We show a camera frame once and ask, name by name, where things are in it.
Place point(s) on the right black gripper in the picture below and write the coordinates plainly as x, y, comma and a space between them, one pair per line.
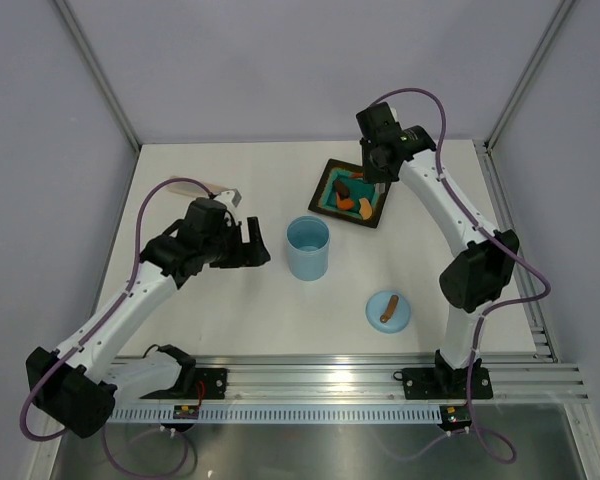
371, 176

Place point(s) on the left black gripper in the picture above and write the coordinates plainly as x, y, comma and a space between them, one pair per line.
246, 254

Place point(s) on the light blue cup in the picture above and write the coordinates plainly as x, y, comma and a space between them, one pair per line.
307, 248

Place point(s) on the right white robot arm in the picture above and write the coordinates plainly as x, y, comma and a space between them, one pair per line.
483, 257

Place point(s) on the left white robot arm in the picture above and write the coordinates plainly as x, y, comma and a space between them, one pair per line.
77, 383

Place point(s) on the dark brown food piece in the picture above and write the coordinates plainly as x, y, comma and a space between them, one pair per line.
341, 189

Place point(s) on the tan orange food slice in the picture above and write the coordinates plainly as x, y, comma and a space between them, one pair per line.
365, 209

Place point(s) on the orange carrot food piece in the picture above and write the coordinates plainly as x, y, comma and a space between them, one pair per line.
345, 204

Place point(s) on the dark square teal plate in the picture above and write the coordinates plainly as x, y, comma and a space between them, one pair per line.
324, 198

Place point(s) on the beige chopstick case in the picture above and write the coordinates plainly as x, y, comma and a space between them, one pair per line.
186, 187

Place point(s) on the light blue lid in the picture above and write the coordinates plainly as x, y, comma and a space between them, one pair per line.
376, 305

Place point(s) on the brown lid handle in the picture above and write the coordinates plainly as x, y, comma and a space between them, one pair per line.
390, 309

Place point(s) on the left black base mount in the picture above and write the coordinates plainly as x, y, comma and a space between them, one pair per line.
193, 382

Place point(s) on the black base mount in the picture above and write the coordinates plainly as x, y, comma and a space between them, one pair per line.
435, 383
193, 382

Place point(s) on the white slotted cable duct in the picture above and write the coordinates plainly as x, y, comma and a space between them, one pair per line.
277, 414

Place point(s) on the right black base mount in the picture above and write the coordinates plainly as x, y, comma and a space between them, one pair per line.
435, 383

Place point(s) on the left aluminium frame post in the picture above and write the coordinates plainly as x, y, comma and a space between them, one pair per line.
87, 54

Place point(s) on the aluminium frame post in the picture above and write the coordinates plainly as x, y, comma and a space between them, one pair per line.
87, 54
537, 58

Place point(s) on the right aluminium frame post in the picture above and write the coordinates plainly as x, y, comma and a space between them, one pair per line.
537, 58

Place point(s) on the aluminium front rail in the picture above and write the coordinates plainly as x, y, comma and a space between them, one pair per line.
368, 379

